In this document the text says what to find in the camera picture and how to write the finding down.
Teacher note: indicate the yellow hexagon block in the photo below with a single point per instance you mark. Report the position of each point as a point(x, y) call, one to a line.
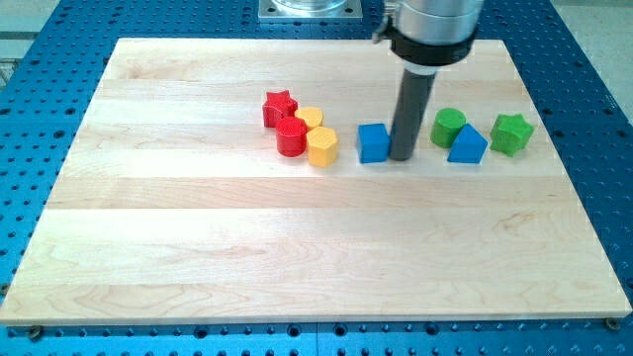
point(322, 146)

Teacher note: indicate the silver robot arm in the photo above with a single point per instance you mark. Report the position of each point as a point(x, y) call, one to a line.
point(426, 35)

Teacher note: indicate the green star block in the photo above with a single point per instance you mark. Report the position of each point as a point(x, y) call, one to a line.
point(510, 134)

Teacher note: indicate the red cylinder block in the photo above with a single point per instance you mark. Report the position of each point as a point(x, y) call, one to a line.
point(291, 136)

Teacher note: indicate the board stop screw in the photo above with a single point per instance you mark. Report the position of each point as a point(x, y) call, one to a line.
point(35, 332)
point(611, 324)

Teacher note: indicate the yellow heart block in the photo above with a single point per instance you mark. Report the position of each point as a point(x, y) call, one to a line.
point(312, 116)

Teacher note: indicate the blue cube block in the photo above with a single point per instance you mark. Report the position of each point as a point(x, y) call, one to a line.
point(372, 143)

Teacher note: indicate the red star block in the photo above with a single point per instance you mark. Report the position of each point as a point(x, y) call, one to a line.
point(278, 105)

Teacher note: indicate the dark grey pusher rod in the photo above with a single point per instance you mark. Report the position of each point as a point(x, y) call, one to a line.
point(414, 93)

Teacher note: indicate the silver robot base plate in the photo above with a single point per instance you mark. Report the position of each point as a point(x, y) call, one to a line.
point(303, 10)

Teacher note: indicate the green cylinder block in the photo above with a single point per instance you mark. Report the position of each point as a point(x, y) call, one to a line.
point(447, 124)

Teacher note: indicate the light wooden board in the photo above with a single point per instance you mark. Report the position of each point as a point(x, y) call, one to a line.
point(174, 205)

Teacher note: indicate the blue triangular prism block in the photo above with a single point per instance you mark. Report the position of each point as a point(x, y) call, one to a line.
point(469, 146)

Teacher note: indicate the left board stop screw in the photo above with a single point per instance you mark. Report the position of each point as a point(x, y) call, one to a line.
point(35, 332)

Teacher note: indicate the right board stop screw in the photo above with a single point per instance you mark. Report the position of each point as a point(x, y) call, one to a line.
point(611, 324)

